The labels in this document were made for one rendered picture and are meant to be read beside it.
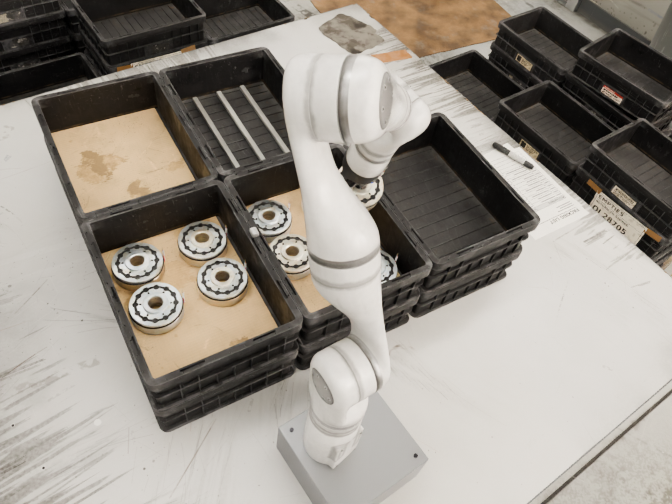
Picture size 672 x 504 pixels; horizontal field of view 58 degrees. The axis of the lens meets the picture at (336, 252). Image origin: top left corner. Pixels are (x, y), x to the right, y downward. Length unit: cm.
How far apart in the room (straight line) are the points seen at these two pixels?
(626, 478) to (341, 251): 175
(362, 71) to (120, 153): 102
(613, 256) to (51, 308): 140
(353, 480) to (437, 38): 286
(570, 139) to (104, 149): 177
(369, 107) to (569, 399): 101
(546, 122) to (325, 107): 206
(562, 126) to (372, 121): 207
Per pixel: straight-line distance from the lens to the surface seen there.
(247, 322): 124
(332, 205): 70
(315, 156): 68
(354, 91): 61
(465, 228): 147
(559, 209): 181
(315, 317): 113
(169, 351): 122
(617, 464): 232
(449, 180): 157
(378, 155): 102
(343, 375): 86
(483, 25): 385
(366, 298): 77
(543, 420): 143
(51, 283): 151
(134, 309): 124
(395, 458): 118
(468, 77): 292
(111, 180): 150
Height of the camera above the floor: 190
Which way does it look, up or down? 52 degrees down
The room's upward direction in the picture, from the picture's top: 11 degrees clockwise
